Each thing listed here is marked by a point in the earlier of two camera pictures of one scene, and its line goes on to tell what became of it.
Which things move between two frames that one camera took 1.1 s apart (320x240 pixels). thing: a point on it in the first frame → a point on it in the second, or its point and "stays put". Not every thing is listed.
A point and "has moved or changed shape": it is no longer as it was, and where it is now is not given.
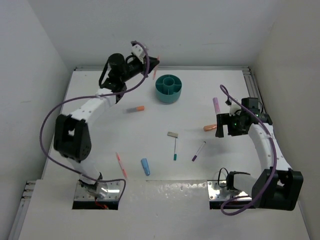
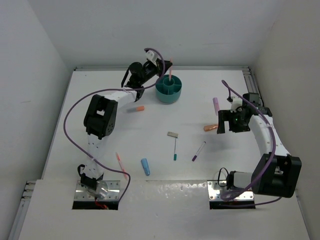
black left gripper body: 132,68 → 149,71
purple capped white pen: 195,156 stays put
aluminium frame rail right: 250,79 stays put
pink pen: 156,68 has moved or changed shape
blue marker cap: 145,166 stays put
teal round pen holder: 168,88 stays put
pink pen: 121,166 stays put
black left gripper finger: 153,63 → 162,66
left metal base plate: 110,190 stays put
